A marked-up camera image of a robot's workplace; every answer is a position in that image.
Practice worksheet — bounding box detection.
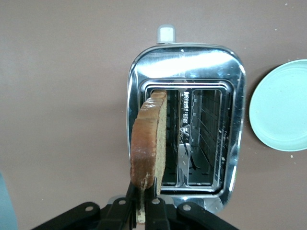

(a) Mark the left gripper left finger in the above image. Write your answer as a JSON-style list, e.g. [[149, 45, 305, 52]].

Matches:
[[99, 177, 137, 230]]

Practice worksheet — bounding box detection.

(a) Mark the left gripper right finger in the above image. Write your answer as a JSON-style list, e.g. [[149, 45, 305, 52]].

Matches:
[[143, 176, 171, 230]]

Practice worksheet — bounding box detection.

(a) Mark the brown bread slice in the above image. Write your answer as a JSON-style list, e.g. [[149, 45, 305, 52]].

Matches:
[[130, 90, 168, 225]]

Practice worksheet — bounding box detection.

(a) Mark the light green round plate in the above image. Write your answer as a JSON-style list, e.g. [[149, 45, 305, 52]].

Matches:
[[248, 59, 307, 152]]

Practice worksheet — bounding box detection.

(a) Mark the beige chrome toaster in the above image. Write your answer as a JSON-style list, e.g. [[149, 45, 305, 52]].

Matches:
[[126, 23, 248, 214]]

